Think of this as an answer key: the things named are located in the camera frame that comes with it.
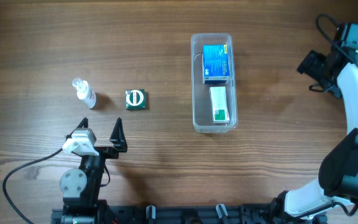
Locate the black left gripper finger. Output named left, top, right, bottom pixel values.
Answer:
left=109, top=118, right=127, bottom=152
left=66, top=118, right=88, bottom=139

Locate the white lotion bottle clear cap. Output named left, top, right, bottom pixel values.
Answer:
left=72, top=78, right=96, bottom=109

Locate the green Zam-Buk box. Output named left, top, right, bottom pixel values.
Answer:
left=126, top=89, right=147, bottom=111

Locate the white green medicine box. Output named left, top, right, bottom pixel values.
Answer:
left=209, top=86, right=230, bottom=123

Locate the blue plaster box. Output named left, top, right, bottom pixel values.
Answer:
left=202, top=44, right=230, bottom=81

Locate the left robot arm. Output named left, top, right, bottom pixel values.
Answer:
left=51, top=118, right=127, bottom=224

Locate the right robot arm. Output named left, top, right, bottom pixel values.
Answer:
left=267, top=50, right=358, bottom=223

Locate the clear plastic container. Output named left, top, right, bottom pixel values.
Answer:
left=191, top=33, right=238, bottom=133

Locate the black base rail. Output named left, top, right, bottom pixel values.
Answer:
left=50, top=204, right=328, bottom=224

